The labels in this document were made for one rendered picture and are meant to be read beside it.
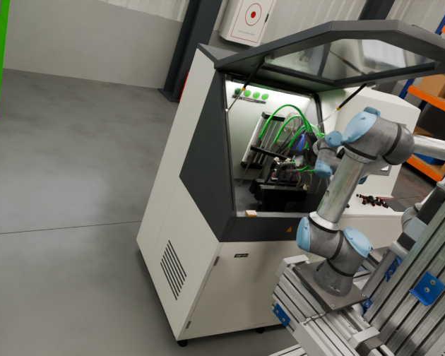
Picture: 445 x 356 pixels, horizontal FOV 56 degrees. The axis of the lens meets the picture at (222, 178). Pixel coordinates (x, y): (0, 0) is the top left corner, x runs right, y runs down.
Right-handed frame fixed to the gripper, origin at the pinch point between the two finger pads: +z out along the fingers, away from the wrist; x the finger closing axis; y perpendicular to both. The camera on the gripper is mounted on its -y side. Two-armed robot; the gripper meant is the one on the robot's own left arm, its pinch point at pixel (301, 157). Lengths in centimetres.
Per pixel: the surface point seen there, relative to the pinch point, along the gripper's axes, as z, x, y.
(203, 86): 17, -43, -46
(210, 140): 13.8, -42.1, -13.9
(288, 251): 34, 2, 43
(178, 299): 60, -56, 64
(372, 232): 43, 63, 34
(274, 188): 25.9, -5.3, 9.6
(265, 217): 9.3, -18.1, 27.5
